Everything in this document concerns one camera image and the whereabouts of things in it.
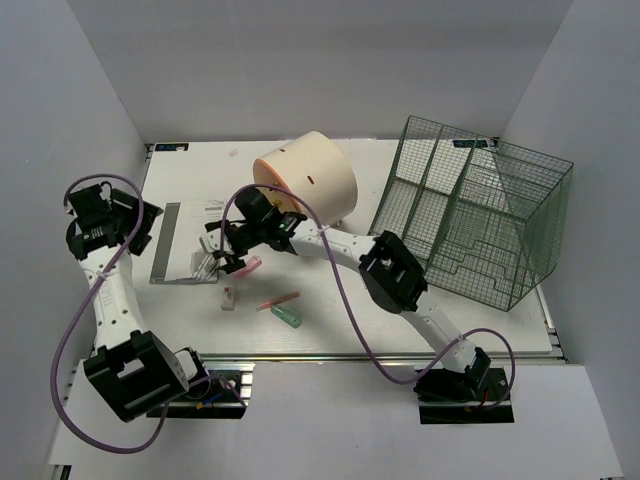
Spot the white silver-spined booklet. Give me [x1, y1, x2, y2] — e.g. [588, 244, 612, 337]
[149, 200, 225, 285]

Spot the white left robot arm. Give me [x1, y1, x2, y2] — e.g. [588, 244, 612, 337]
[66, 184, 212, 422]

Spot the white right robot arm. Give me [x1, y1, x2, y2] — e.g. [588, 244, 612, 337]
[200, 185, 491, 401]

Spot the pink highlighter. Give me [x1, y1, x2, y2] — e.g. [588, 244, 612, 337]
[232, 255, 262, 278]

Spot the white eraser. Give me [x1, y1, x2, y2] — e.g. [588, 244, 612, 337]
[220, 286, 236, 311]

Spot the red pen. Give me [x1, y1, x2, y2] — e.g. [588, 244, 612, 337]
[256, 291, 300, 311]

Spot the cream round drawer box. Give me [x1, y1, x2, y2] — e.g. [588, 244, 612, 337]
[253, 131, 358, 225]

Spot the green highlighter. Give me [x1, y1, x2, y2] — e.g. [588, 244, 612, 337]
[270, 304, 302, 329]

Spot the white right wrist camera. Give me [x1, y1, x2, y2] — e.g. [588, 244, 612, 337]
[199, 229, 232, 258]

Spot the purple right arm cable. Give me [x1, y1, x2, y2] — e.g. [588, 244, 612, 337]
[219, 183, 517, 412]

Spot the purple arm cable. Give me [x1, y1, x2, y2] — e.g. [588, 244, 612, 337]
[219, 183, 517, 412]
[49, 173, 246, 454]

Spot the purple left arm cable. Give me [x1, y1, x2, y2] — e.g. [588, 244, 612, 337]
[49, 173, 246, 454]

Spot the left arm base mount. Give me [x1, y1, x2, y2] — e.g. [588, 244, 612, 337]
[166, 362, 254, 420]

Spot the green wire mesh organizer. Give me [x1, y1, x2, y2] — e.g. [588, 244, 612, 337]
[369, 115, 574, 311]

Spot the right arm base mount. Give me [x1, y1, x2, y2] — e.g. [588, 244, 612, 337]
[413, 367, 515, 425]

